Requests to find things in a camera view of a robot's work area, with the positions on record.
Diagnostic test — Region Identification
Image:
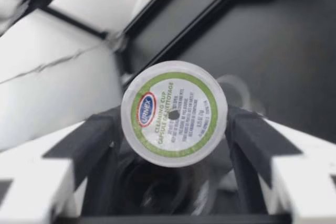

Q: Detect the white coffee capsule green-ringed lid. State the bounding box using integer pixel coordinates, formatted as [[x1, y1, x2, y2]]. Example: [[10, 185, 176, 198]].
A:
[[121, 60, 228, 167]]

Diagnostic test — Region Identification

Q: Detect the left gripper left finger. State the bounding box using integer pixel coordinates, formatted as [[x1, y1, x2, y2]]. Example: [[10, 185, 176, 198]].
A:
[[0, 105, 124, 224]]

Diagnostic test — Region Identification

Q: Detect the black frame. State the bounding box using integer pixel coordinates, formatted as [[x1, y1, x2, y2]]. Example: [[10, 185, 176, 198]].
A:
[[43, 0, 263, 78]]

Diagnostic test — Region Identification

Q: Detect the clear cup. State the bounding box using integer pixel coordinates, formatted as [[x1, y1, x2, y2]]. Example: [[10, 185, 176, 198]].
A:
[[216, 74, 266, 118]]

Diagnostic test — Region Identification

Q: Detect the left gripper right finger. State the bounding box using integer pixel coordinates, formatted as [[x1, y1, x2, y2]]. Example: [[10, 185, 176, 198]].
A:
[[224, 104, 336, 224]]

